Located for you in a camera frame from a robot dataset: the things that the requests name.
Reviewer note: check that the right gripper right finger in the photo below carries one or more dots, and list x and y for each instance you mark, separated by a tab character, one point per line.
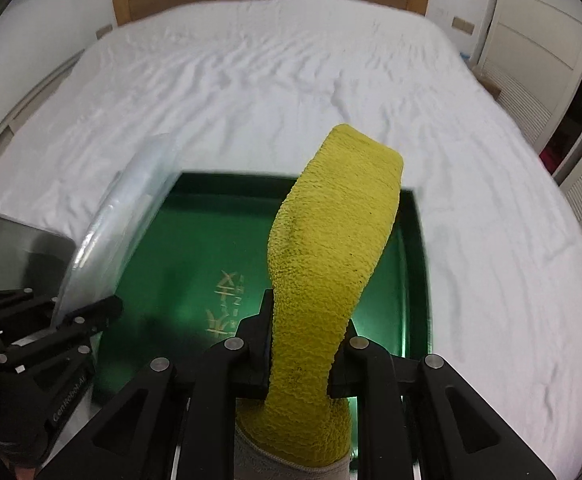
421	419

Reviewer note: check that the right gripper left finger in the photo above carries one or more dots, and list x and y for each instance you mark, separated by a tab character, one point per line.
177	422

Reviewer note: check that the yellow sock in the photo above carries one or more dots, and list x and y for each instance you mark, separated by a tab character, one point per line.
326	240

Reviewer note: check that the dark grey lidded pitcher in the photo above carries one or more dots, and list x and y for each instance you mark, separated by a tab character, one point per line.
32	258

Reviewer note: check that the green tray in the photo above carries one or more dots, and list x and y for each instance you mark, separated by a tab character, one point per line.
201	266

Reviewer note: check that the white bed duvet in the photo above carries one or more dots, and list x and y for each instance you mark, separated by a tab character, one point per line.
255	86

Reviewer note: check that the white wardrobe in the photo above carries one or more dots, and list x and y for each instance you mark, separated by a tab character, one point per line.
533	53

